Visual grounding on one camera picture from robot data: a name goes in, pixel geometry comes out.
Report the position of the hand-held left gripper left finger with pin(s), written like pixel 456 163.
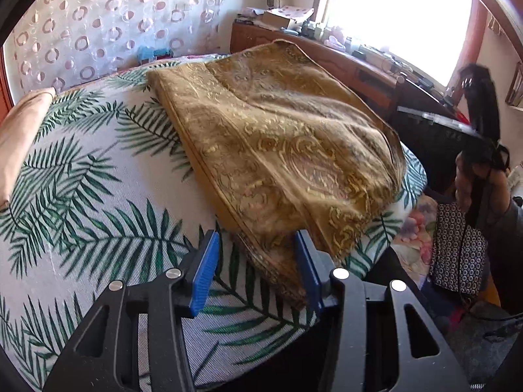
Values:
pixel 201 277

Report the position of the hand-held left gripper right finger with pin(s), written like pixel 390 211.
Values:
pixel 307 273

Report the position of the golden patterned cloth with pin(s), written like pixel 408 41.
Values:
pixel 278 143

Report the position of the person's right hand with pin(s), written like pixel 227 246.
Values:
pixel 462 188

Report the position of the black chair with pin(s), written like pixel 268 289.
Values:
pixel 429 147

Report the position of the red curtain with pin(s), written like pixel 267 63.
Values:
pixel 476 36

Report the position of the floral blanket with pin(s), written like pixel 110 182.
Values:
pixel 412 228

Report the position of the leaf print bed sheet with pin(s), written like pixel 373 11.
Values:
pixel 102 196

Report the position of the bright window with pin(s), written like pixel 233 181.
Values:
pixel 392 12

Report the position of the row of small bottles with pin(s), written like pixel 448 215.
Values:
pixel 351 45

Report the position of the black dotted pattern bag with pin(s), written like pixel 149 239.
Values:
pixel 457 253

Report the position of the wooden desk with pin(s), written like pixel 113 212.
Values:
pixel 339 65

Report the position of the dark grey cloth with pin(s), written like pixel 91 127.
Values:
pixel 486 339

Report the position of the pink patterned paper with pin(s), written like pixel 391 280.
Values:
pixel 294 10

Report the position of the cardboard box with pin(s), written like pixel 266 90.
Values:
pixel 278 18

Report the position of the blue toy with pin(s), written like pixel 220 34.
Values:
pixel 153 55

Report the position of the peach pillow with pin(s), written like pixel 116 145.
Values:
pixel 20 130

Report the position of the reddish wooden headboard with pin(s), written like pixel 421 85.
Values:
pixel 7 90

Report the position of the circle pattern curtain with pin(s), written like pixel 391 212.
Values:
pixel 102 20

